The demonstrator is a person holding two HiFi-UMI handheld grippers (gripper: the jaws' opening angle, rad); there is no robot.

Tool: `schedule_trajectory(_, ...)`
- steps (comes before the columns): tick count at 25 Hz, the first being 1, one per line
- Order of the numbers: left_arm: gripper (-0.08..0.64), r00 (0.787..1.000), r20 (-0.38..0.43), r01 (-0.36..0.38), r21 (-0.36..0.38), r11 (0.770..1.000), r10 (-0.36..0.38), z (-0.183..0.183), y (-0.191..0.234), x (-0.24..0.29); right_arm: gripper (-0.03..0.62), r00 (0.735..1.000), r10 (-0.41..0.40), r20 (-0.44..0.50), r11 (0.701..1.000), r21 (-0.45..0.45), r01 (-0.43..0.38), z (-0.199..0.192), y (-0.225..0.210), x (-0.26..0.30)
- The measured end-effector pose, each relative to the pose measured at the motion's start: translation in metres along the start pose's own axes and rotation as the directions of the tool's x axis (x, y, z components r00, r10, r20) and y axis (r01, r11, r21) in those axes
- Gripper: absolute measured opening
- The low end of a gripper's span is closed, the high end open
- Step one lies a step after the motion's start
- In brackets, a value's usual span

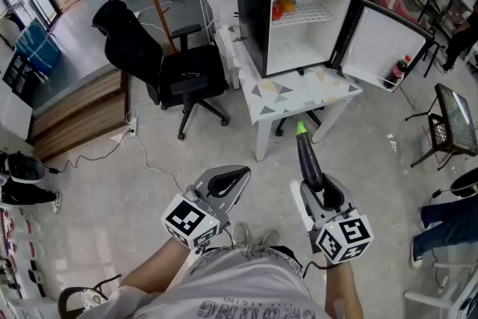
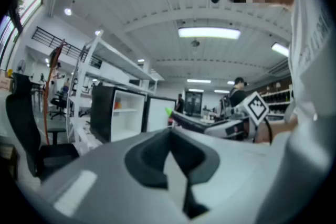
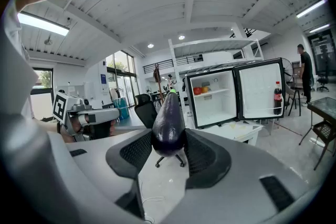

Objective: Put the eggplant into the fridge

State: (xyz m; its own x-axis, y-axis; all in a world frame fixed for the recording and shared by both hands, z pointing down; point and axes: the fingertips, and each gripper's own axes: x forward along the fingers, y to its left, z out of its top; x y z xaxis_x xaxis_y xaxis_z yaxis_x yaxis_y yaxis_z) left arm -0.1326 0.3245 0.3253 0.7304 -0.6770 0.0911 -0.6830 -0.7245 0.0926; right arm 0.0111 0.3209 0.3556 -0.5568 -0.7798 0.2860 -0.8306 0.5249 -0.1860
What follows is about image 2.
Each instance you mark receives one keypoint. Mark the black swivel chair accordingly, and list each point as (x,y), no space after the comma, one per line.
(59,105)

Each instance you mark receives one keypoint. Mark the round pendant lamp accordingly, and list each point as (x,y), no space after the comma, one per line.
(68,11)

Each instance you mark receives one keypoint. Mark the large black machine housing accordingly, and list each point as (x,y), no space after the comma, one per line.
(101,112)

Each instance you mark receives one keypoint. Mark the long ceiling light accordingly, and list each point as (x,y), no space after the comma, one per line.
(210,33)
(221,91)
(279,49)
(198,81)

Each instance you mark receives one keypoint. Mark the wall shelf with bottles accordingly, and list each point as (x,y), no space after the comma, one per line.
(278,97)

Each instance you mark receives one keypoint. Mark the orange metal stand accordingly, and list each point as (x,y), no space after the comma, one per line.
(46,118)

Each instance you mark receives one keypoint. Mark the black glass double door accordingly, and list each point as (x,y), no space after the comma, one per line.
(193,103)

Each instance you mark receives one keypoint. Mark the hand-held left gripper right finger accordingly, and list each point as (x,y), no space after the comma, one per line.
(236,173)

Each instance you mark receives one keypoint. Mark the white metal shelf rack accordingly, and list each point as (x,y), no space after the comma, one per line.
(115,56)

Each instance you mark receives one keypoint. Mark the black balcony railing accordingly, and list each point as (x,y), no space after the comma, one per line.
(52,39)

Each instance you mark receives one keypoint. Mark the person's right forearm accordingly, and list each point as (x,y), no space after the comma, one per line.
(281,131)

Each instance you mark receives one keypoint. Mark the person's white printed shirt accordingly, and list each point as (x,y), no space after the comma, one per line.
(307,73)

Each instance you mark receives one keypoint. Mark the cardboard box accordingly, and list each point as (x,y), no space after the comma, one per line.
(4,82)

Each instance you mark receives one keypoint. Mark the small orange item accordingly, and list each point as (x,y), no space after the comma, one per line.
(118,105)

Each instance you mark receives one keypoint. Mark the black mesh office chair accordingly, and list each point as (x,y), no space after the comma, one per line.
(23,123)

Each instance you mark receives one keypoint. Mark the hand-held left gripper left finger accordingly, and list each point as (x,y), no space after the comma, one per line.
(105,178)

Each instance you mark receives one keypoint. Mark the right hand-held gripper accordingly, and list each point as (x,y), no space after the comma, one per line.
(256,108)

